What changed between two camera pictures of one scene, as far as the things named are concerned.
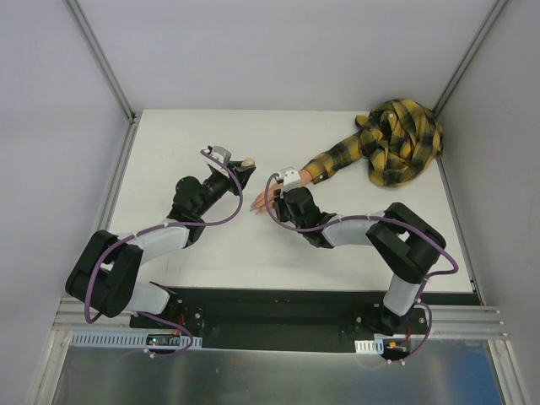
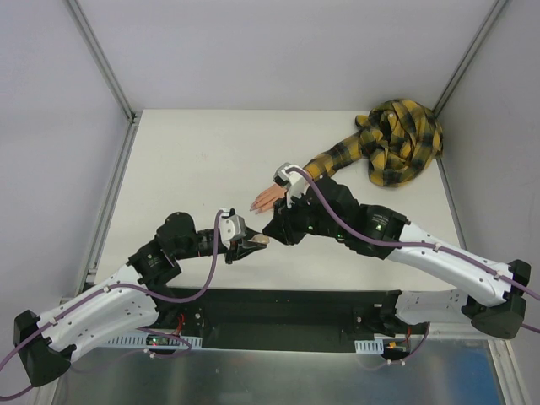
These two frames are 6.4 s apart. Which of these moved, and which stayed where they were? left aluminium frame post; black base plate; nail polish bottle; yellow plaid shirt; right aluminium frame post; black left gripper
Moved: black left gripper; nail polish bottle
Stayed: yellow plaid shirt; left aluminium frame post; black base plate; right aluminium frame post
